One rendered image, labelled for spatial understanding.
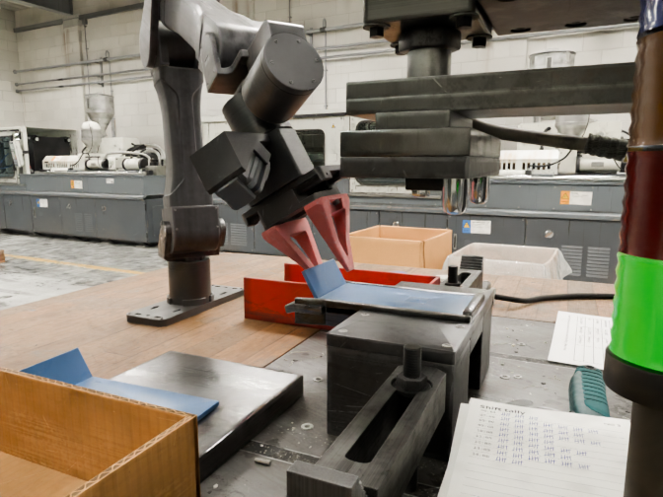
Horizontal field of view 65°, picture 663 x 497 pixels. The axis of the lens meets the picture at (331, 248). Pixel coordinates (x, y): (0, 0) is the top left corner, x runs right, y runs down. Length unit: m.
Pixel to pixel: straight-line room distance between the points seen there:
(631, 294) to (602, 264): 4.77
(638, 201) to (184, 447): 0.26
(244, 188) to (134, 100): 9.92
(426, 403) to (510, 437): 0.06
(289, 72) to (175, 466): 0.32
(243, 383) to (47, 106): 11.90
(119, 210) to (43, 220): 1.70
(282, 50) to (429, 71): 0.13
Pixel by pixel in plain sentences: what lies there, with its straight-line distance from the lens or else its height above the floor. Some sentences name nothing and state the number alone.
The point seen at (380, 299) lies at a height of 0.99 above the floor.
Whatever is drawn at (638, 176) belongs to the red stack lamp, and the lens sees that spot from 0.19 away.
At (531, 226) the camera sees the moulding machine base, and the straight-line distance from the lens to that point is 4.95.
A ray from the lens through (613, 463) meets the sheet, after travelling 0.35.
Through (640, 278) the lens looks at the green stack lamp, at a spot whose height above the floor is 1.08.
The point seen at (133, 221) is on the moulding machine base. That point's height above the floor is 0.36.
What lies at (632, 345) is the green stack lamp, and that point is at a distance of 0.20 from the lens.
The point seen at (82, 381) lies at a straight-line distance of 0.53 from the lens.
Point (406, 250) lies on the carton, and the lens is 2.76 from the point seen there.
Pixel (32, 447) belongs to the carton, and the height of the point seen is 0.92.
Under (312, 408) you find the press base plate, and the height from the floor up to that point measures 0.90.
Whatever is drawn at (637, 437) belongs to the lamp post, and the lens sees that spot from 0.22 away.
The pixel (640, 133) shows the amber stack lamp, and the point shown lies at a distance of 0.19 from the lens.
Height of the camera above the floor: 1.11
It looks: 9 degrees down
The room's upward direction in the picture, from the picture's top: straight up
